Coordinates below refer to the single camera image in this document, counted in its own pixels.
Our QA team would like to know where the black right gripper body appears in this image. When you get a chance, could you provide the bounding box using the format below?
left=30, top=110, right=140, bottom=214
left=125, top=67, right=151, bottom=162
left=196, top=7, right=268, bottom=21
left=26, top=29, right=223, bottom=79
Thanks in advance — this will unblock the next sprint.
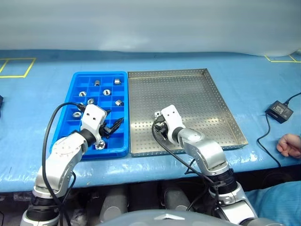
left=154, top=124, right=170, bottom=143

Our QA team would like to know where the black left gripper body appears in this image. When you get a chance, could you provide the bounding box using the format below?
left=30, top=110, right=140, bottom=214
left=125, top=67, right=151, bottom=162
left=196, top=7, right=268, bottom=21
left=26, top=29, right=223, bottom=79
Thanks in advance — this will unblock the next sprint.
left=97, top=121, right=113, bottom=142

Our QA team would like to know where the blue compartment tray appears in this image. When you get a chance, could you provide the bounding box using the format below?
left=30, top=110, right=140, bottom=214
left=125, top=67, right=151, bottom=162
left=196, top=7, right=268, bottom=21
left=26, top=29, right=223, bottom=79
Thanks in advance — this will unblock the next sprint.
left=49, top=71, right=129, bottom=161

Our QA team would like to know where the black power adapter box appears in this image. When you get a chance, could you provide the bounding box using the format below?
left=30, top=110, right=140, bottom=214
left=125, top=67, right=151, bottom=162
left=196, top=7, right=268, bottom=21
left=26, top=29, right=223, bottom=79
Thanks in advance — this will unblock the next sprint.
left=265, top=100, right=294, bottom=124

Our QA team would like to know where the person's bare hand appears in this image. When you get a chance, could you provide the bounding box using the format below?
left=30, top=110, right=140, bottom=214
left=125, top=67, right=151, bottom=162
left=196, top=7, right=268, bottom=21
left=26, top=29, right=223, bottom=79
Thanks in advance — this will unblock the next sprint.
left=276, top=133, right=301, bottom=159

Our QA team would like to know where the perforated metal tray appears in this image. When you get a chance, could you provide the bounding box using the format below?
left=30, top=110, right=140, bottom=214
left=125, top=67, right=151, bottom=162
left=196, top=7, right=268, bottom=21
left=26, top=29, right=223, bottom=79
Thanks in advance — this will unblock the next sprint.
left=127, top=68, right=249, bottom=158

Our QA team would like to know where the grey rounded shape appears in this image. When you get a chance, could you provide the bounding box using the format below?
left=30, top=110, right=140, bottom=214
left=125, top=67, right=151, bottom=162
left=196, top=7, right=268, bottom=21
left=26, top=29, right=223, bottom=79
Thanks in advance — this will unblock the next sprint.
left=100, top=186, right=129, bottom=223
left=163, top=188, right=196, bottom=212

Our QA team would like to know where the grey robot torso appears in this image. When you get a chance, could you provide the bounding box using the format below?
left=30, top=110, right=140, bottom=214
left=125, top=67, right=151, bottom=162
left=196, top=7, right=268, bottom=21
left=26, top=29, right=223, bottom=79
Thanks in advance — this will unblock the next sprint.
left=95, top=209, right=290, bottom=226

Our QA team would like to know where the person's light blue garment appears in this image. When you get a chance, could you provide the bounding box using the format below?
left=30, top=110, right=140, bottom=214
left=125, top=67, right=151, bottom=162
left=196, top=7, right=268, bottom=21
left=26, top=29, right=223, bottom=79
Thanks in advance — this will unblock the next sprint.
left=244, top=180, right=301, bottom=226

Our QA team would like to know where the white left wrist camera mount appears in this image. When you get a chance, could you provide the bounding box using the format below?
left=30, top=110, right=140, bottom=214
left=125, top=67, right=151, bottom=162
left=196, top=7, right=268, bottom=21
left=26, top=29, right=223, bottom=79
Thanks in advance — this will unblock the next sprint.
left=80, top=104, right=106, bottom=144

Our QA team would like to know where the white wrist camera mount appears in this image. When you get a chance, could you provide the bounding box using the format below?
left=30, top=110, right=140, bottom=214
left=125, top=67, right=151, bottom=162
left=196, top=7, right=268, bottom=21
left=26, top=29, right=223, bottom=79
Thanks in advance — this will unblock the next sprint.
left=160, top=105, right=185, bottom=142
left=80, top=104, right=106, bottom=144

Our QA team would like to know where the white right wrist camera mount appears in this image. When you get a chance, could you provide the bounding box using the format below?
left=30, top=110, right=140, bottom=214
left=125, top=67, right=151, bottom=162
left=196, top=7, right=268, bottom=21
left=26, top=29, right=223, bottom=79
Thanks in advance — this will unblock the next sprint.
left=160, top=105, right=185, bottom=142

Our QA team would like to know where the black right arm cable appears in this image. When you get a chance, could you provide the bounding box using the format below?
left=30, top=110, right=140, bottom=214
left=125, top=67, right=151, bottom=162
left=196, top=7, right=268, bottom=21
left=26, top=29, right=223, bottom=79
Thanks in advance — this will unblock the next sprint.
left=151, top=122, right=226, bottom=212

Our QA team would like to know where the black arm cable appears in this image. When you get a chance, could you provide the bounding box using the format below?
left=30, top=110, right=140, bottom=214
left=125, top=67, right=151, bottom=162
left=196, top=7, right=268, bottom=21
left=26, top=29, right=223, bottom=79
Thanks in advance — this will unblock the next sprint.
left=151, top=122, right=226, bottom=212
left=41, top=102, right=87, bottom=226

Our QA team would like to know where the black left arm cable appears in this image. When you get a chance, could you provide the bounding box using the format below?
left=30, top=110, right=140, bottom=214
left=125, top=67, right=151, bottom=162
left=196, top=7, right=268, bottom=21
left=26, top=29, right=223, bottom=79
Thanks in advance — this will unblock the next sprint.
left=41, top=102, right=87, bottom=226

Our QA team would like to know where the black power adapter cable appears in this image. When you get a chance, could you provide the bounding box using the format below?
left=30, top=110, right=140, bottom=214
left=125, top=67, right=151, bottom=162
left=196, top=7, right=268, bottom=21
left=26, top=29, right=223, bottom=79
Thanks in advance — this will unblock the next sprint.
left=283, top=92, right=301, bottom=105
left=256, top=113, right=282, bottom=168

